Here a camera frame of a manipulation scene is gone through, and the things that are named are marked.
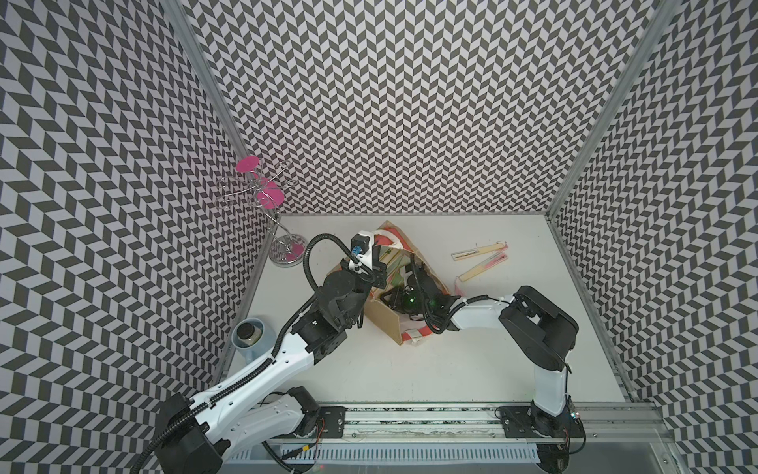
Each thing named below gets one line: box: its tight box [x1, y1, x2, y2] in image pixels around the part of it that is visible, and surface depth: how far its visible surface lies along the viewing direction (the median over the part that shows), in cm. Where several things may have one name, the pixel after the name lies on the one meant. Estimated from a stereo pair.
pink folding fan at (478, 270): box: [454, 251, 509, 297], surface depth 101 cm
